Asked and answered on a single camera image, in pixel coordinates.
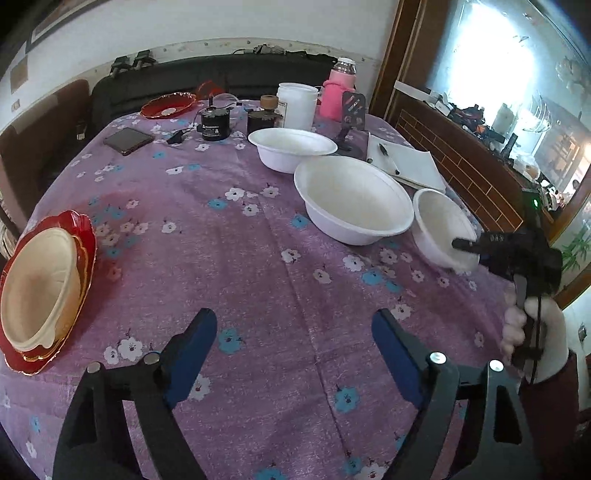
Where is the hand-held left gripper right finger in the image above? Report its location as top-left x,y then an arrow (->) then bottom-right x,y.
372,308 -> 543,480

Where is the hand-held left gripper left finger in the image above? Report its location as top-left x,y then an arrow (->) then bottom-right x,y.
53,308 -> 218,480

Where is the small white paper bowl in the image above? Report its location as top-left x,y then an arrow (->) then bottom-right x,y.
412,188 -> 481,273

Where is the large white paper bowl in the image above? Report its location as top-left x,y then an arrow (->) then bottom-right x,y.
294,156 -> 415,246

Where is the gold-rimmed red plate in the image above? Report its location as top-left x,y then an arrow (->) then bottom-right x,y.
18,235 -> 89,365

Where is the cream paper bowl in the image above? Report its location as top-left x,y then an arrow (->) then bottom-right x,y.
0,227 -> 83,350

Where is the large red scalloped plate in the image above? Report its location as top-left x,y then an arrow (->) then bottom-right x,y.
0,210 -> 99,376

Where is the medium white paper bowl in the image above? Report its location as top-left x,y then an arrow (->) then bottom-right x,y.
248,128 -> 339,174

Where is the person's right forearm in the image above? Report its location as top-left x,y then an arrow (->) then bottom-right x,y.
519,351 -> 580,480

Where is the person's right hand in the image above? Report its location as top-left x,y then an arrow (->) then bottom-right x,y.
501,293 -> 568,384

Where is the green plant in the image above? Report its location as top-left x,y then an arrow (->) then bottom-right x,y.
561,231 -> 591,278

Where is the wooden cabinet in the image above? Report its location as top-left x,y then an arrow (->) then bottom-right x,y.
394,80 -> 555,241

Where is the white notebook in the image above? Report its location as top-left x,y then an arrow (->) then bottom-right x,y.
366,133 -> 448,193

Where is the purple floral tablecloth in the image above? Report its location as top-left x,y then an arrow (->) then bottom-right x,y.
0,111 -> 522,480

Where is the black pen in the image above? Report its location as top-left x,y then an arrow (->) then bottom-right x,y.
379,143 -> 400,176

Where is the black phone stand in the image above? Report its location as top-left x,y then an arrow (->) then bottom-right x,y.
336,91 -> 368,157

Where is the pink insulated bottle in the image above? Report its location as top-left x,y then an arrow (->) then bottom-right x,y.
320,57 -> 358,121

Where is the white plastic container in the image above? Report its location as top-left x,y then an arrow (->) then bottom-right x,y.
277,82 -> 319,131

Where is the black smartphone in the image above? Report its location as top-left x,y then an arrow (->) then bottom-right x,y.
102,127 -> 155,157

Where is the black cylindrical device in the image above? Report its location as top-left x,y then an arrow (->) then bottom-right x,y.
199,107 -> 232,141

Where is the dark jar wooden lid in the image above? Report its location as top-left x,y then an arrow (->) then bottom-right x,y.
247,95 -> 282,136

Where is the small red dish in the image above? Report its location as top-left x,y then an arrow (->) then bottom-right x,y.
141,91 -> 197,121

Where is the brown armchair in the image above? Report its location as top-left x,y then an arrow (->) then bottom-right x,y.
0,78 -> 93,185

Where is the black leather sofa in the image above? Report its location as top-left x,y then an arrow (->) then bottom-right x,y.
90,52 -> 338,134

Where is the framed painting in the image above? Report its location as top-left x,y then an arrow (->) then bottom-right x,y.
25,0 -> 93,51

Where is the small wall plaque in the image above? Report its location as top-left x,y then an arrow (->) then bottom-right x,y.
10,59 -> 29,90

